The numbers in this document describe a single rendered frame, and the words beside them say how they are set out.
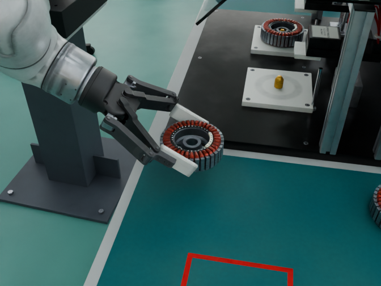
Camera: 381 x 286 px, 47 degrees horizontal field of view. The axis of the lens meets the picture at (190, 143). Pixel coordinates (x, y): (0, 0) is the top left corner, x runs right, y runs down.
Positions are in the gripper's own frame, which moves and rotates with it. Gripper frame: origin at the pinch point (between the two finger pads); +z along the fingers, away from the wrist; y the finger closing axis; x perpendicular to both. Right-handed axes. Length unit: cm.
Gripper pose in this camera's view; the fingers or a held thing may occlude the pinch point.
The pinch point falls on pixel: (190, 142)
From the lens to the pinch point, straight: 77.6
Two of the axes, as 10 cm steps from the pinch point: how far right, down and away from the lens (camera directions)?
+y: -1.8, 6.3, -7.5
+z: 8.5, 4.9, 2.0
